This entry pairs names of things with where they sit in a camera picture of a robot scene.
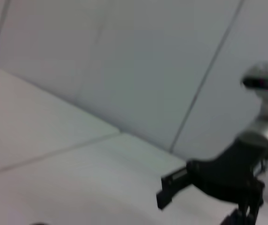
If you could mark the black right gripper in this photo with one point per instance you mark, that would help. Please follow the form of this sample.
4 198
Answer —
225 175

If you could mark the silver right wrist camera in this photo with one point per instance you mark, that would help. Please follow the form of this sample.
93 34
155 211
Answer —
265 79

